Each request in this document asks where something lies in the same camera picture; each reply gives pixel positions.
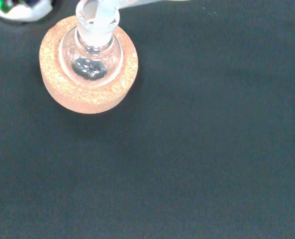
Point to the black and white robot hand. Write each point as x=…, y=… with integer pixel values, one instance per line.
x=23, y=11

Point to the small glass round-bottom flask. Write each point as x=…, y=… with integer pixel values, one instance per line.
x=92, y=62

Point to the black cloth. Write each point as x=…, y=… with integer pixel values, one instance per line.
x=187, y=149

